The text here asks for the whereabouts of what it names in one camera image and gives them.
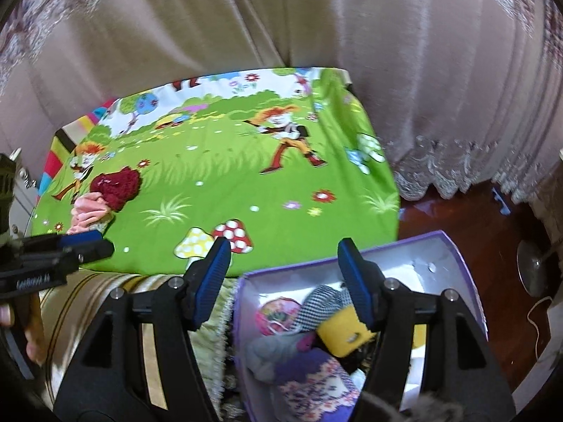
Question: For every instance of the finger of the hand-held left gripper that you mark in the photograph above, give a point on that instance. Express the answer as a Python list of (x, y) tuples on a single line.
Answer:
[(94, 252), (74, 239)]

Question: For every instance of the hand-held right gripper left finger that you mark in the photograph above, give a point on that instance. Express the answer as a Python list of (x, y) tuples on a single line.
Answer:
[(211, 285)]

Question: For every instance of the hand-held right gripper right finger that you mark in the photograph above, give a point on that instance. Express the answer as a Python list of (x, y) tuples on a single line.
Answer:
[(356, 281)]

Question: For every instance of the houndstooth cloth face mask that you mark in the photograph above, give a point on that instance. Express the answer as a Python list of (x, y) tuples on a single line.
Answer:
[(321, 305)]

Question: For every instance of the yellow felt pouch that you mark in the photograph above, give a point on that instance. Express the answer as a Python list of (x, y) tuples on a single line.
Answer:
[(341, 332)]

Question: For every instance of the purple cardboard box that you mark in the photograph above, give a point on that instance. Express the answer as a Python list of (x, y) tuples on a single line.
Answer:
[(409, 263)]

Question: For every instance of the purple patterned knit sock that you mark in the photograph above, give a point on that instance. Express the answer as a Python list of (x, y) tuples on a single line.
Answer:
[(316, 382)]

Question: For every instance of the person's left hand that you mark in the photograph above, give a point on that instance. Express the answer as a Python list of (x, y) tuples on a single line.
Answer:
[(33, 334)]

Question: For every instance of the striped velvet sofa cushion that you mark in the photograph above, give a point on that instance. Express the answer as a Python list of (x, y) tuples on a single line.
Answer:
[(70, 316)]

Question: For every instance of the white ornate dresser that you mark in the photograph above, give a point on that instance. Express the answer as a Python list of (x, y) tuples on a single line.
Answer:
[(26, 195)]

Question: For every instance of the dark red knit sock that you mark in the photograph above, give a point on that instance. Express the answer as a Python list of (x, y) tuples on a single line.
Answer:
[(116, 187)]

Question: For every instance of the pink printed round cloth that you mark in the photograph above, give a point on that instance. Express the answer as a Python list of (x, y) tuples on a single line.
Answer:
[(277, 314)]

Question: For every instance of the green cartoon printed blanket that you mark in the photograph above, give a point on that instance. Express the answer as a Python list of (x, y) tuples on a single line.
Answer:
[(220, 176)]

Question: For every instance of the small blue plastic piece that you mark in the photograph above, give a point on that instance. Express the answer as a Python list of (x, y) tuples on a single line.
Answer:
[(500, 202)]

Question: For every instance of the floor fan base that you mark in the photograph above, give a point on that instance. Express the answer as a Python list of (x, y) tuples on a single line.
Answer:
[(534, 268)]

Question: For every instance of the beige curtain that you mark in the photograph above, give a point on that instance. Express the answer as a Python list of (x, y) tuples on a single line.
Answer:
[(286, 17)]

